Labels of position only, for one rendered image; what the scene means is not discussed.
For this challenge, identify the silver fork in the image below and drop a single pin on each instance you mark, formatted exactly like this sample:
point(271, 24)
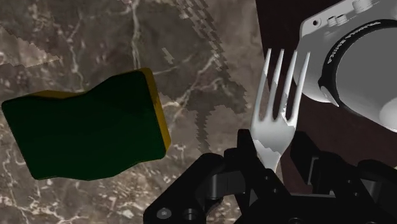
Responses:
point(273, 136)

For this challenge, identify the green and yellow sponge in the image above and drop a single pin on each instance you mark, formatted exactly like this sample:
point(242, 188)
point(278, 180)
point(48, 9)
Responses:
point(86, 133)

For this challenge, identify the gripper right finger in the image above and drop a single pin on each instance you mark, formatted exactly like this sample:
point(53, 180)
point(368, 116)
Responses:
point(341, 173)

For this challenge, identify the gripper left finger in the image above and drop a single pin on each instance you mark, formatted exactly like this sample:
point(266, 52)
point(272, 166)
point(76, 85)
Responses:
point(204, 183)

